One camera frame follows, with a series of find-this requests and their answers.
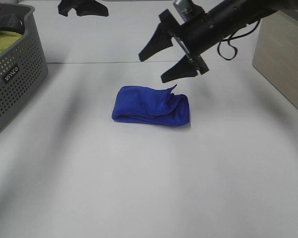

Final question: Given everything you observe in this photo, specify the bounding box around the yellow-green towel in basket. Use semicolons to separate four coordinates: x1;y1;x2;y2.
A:
0;31;22;54

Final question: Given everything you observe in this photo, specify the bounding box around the grey perforated plastic basket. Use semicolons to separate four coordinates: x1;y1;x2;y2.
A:
0;3;48;132

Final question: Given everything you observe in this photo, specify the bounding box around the blue microfiber towel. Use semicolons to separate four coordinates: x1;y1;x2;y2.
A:
112;86;190;126

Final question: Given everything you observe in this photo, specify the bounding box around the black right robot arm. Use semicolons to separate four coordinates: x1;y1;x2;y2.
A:
139;0;298;83

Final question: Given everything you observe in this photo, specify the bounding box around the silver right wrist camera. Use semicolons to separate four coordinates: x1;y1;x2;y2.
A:
173;0;205;21

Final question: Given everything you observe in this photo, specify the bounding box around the black cloth in basket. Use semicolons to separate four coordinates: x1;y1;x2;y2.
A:
0;14;25;35

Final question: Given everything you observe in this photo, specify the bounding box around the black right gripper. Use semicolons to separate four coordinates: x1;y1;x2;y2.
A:
139;9;223;83

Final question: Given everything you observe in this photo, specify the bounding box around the beige storage box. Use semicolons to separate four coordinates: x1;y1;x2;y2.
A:
252;11;298;109

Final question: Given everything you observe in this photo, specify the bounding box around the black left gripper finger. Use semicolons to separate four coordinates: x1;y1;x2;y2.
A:
58;0;76;17
75;0;109;17

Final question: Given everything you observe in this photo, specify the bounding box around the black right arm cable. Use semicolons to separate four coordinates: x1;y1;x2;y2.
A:
217;19;261;60

